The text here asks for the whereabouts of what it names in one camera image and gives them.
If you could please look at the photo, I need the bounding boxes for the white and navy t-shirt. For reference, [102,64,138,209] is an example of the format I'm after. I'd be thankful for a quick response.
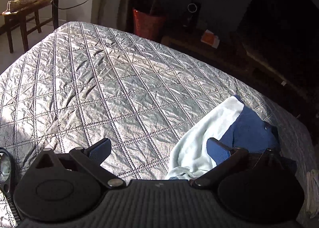
[166,95,280,180]

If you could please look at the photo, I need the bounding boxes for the silver quilted bedspread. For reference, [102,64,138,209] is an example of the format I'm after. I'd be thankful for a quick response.
[1,22,318,227]

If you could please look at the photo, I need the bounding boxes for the black magnifying glass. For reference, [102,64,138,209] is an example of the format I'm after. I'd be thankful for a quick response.
[0,147,21,225]

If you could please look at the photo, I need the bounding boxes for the white folded cloth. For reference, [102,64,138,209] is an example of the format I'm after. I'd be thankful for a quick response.
[306,169,319,218]

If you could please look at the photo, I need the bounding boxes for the orange and white box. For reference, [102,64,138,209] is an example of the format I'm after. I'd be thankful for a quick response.
[201,30,220,49]

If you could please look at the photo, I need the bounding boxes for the red basket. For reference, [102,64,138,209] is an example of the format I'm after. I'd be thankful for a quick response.
[133,9,165,41]

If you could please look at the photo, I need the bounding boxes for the dark wooden chair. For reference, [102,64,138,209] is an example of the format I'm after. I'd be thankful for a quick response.
[2,0,53,53]

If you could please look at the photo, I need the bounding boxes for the white sneaker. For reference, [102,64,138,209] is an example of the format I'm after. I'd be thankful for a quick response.
[6,0,37,12]

